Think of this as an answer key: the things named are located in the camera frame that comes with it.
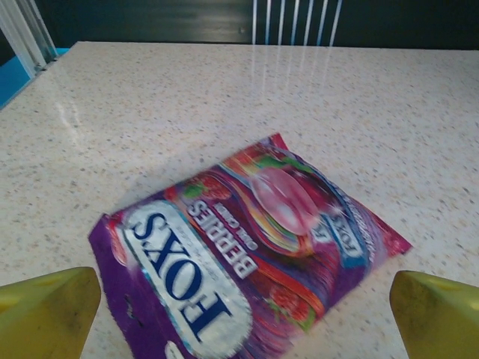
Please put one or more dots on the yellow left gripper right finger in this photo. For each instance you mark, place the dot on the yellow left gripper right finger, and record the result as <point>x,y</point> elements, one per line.
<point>438,321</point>

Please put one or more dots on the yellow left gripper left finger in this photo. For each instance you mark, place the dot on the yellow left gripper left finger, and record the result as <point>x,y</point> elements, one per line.
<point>45,318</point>

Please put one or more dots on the purple Fox's candy bag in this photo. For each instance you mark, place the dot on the purple Fox's candy bag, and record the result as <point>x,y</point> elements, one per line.
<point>232,258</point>

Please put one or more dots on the aluminium frame post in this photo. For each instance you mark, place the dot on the aluminium frame post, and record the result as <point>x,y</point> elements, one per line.
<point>28,30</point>

